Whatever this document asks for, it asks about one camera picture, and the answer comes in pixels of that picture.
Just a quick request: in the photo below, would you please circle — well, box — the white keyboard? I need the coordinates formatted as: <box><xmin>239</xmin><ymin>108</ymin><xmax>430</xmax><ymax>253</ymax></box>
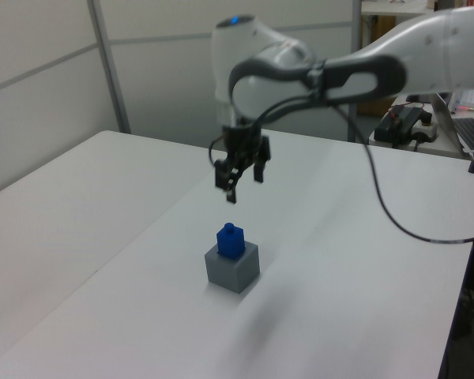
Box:
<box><xmin>448</xmin><ymin>88</ymin><xmax>474</xmax><ymax>114</ymax></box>

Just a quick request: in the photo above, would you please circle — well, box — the silver laptop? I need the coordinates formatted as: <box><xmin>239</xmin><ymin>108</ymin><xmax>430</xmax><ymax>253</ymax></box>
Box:
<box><xmin>429</xmin><ymin>92</ymin><xmax>474</xmax><ymax>152</ymax></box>

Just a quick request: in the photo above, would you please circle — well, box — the white desk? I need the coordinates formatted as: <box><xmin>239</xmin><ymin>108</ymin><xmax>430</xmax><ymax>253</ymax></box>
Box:
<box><xmin>367</xmin><ymin>129</ymin><xmax>474</xmax><ymax>160</ymax></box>

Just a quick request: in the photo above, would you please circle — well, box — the grey hollow cuboid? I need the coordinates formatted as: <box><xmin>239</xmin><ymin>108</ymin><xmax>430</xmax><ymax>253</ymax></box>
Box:
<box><xmin>204</xmin><ymin>239</ymin><xmax>261</xmax><ymax>295</ymax></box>

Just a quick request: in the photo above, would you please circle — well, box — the black hanging cable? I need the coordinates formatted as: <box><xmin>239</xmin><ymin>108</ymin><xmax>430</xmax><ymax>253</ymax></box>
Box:
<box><xmin>208</xmin><ymin>66</ymin><xmax>474</xmax><ymax>245</ymax></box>

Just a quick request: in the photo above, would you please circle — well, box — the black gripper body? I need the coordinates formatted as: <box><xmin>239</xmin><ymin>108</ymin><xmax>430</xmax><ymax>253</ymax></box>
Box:
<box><xmin>220</xmin><ymin>125</ymin><xmax>263</xmax><ymax>163</ymax></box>

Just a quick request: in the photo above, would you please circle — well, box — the black electronics box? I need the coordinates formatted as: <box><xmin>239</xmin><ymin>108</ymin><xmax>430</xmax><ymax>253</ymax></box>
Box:
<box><xmin>374</xmin><ymin>103</ymin><xmax>438</xmax><ymax>149</ymax></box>

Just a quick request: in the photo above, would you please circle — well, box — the grey metal partition post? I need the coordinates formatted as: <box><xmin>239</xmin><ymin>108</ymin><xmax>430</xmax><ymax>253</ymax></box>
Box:
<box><xmin>87</xmin><ymin>0</ymin><xmax>132</xmax><ymax>134</ymax></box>

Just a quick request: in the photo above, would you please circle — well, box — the blue block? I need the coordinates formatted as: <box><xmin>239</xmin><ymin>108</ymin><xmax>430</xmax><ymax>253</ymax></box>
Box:
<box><xmin>216</xmin><ymin>222</ymin><xmax>247</xmax><ymax>262</ymax></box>

